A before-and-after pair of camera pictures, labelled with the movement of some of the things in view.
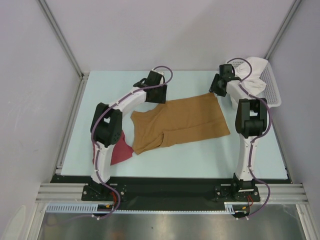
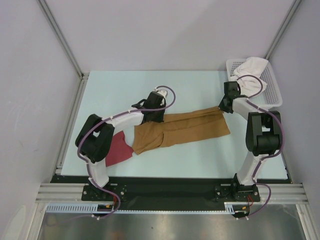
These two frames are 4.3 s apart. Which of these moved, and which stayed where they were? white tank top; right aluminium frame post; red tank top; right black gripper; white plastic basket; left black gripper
Moved: left black gripper; right black gripper
Stayed: right aluminium frame post; white tank top; white plastic basket; red tank top
